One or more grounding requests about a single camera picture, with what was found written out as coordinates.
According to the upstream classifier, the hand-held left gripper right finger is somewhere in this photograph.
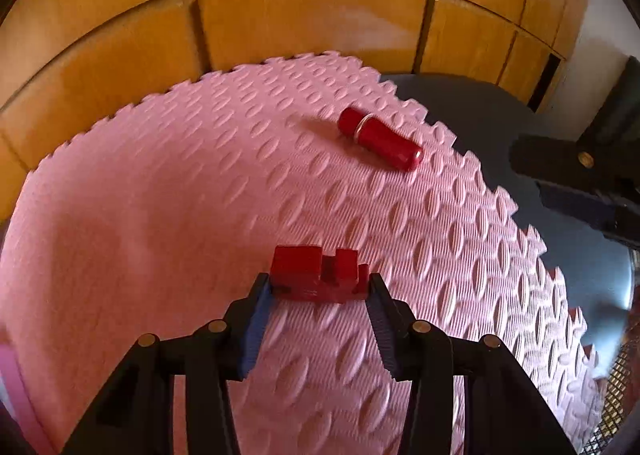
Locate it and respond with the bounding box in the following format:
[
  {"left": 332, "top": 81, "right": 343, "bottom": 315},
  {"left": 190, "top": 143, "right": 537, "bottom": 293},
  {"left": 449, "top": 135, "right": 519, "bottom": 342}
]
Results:
[{"left": 366, "top": 273, "right": 578, "bottom": 455}]

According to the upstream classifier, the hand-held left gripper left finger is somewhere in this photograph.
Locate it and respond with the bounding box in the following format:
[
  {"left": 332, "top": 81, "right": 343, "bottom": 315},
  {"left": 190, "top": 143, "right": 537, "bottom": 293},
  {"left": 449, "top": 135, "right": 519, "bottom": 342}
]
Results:
[{"left": 62, "top": 273, "right": 276, "bottom": 455}]

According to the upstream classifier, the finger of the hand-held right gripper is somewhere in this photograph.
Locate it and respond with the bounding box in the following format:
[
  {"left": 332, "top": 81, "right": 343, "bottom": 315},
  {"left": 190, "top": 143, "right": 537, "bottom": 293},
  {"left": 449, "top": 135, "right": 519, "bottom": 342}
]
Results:
[
  {"left": 510, "top": 134, "right": 640, "bottom": 196},
  {"left": 537, "top": 181, "right": 640, "bottom": 248}
]

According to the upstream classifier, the red plastic block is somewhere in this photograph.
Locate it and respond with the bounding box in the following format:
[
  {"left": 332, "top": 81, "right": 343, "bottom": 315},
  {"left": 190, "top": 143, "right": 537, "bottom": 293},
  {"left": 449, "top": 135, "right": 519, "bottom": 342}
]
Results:
[{"left": 270, "top": 245, "right": 371, "bottom": 305}]

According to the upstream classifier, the red lipstick tube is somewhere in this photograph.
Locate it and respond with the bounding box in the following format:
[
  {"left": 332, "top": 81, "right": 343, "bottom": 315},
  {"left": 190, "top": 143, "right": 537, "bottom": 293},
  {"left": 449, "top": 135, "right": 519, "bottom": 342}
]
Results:
[{"left": 337, "top": 106, "right": 425, "bottom": 173}]

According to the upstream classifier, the pink foam mat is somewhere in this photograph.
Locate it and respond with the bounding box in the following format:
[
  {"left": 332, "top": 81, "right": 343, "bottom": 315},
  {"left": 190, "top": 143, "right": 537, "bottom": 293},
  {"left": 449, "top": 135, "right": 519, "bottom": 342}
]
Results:
[{"left": 0, "top": 51, "right": 608, "bottom": 455}]

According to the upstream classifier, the wooden wardrobe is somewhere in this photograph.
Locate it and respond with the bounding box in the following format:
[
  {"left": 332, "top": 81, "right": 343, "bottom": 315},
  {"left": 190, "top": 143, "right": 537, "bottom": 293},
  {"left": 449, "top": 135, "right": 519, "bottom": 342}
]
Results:
[{"left": 0, "top": 0, "right": 591, "bottom": 216}]

